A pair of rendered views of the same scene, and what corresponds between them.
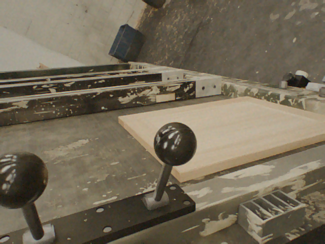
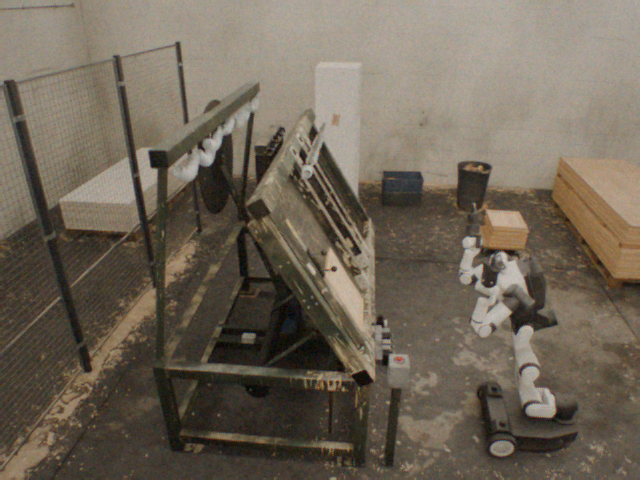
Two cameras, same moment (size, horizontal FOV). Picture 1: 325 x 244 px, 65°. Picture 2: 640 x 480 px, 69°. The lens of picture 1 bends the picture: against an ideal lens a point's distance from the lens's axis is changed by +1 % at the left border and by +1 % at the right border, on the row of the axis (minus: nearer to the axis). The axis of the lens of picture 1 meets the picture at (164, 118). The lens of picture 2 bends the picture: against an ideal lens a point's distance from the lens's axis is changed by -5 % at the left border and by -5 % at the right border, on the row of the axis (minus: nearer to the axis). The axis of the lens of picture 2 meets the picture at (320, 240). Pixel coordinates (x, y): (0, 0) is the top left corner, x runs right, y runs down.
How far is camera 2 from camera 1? 2.59 m
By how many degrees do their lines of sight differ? 4
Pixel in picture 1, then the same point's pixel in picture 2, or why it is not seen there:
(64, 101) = (326, 221)
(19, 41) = (352, 89)
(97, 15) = (422, 137)
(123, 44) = (399, 185)
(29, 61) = (337, 104)
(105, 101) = (333, 236)
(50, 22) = (390, 91)
